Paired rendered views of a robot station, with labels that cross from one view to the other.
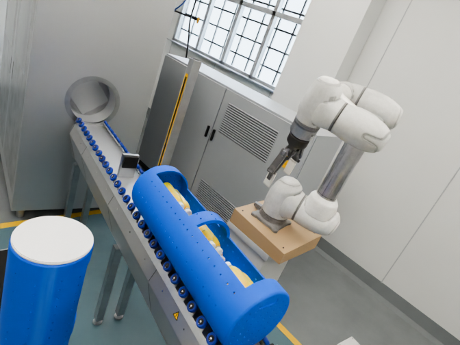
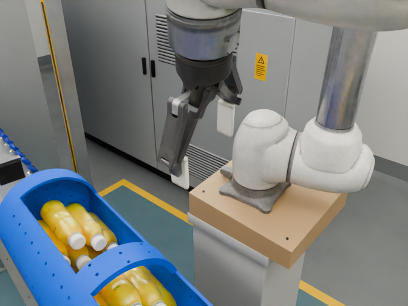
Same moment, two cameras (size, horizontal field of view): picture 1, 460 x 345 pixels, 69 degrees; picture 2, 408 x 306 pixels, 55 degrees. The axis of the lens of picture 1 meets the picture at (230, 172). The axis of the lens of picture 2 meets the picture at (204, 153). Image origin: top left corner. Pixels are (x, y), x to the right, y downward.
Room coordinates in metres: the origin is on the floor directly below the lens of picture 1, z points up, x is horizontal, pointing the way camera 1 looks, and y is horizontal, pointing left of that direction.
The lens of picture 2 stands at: (0.65, -0.21, 1.85)
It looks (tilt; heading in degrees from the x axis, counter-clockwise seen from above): 31 degrees down; 3
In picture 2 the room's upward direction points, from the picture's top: straight up
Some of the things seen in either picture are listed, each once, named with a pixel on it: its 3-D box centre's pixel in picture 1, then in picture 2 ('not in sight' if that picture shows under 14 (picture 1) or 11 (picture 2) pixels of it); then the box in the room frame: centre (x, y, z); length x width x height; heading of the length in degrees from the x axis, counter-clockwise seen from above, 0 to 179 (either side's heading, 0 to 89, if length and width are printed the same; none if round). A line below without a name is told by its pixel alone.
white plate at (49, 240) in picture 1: (54, 238); not in sight; (1.00, 0.52, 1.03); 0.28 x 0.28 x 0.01
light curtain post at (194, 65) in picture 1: (159, 176); (81, 165); (2.17, 0.46, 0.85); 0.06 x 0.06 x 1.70; 44
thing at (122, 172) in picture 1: (128, 165); (11, 178); (1.83, 0.59, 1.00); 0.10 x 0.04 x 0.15; 134
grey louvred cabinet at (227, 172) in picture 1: (220, 152); (175, 87); (3.49, 0.18, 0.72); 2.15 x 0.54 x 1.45; 53
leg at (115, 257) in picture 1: (107, 286); not in sight; (1.57, 0.44, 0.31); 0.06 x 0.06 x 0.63; 44
